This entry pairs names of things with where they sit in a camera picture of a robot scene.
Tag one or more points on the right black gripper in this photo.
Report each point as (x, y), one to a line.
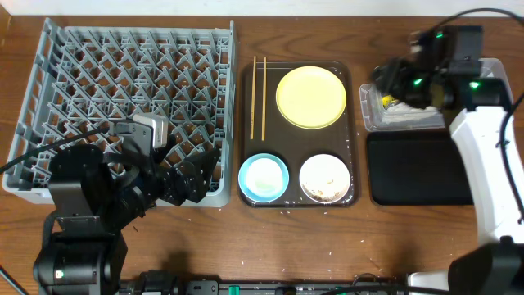
(399, 70)

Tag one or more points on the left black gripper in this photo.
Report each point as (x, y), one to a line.
(164, 176)

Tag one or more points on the green orange snack wrapper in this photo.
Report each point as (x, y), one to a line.
(388, 101)

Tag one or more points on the white napkin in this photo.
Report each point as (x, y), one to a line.
(404, 116)

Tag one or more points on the wooden chopstick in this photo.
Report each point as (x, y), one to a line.
(253, 98)
(264, 100)

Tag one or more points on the white pink bowl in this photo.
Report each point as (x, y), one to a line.
(324, 178)

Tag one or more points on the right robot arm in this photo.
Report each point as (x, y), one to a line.
(486, 143)

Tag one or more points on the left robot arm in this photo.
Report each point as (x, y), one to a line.
(98, 194)

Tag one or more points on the black waste tray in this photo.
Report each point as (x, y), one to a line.
(416, 168)

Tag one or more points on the grey dishwasher rack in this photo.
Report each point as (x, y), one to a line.
(83, 77)

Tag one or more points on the clear plastic bin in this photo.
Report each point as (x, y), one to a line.
(368, 110)

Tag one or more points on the light blue bowl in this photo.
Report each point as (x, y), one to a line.
(263, 178)

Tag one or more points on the dark brown serving tray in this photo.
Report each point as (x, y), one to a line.
(292, 144)

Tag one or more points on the yellow round plate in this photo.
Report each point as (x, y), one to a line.
(311, 97)

